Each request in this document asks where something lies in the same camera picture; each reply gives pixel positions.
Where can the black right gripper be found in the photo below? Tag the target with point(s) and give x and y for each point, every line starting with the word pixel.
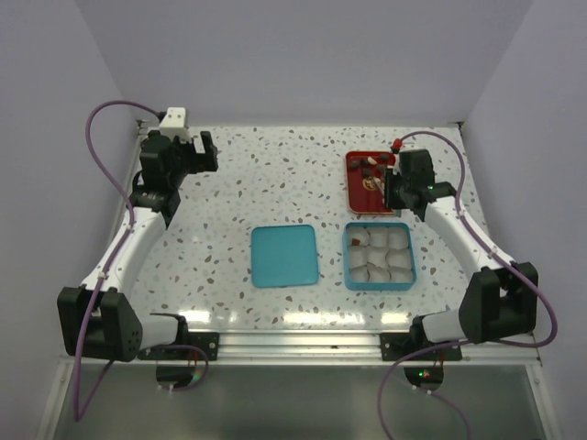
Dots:
pixel 391 178

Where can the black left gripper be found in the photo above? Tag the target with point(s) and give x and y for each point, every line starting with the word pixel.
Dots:
pixel 204 162

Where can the metal tongs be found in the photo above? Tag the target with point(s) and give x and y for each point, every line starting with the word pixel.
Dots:
pixel 380 189

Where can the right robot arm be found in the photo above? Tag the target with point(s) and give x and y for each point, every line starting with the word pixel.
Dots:
pixel 498 302

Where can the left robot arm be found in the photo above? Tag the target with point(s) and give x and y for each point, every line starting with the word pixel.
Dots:
pixel 97 319

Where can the red lacquer tray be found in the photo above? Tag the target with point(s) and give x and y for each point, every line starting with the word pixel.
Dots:
pixel 363 197

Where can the teal tin box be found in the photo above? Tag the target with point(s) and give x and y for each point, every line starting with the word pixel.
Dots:
pixel 384 260

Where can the teal tin lid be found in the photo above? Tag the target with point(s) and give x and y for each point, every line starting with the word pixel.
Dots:
pixel 284 256

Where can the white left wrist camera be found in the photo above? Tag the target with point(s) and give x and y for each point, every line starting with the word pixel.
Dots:
pixel 175 124

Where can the aluminium mounting rail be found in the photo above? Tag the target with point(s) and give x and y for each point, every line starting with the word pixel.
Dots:
pixel 333 348

